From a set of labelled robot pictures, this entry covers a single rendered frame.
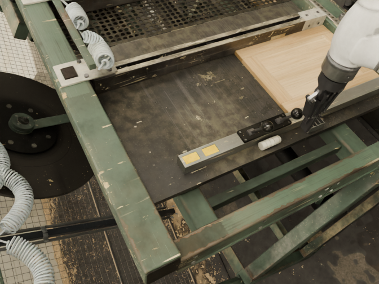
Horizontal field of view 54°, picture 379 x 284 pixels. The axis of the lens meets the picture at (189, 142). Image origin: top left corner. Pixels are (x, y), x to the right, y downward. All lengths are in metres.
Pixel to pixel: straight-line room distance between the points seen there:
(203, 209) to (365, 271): 1.79
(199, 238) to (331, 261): 1.92
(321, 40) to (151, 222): 1.15
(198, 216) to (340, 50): 0.60
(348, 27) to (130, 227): 0.70
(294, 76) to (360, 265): 1.60
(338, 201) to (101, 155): 1.19
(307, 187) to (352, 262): 1.66
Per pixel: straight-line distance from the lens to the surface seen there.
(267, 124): 1.13
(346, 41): 0.95
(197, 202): 1.16
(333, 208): 1.90
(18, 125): 1.81
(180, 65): 1.45
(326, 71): 1.02
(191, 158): 1.15
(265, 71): 1.51
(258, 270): 2.19
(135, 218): 0.98
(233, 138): 1.22
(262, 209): 1.10
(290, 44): 1.68
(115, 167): 1.05
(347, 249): 2.79
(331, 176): 1.24
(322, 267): 2.90
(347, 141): 1.47
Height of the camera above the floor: 2.52
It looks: 46 degrees down
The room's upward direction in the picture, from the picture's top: 90 degrees counter-clockwise
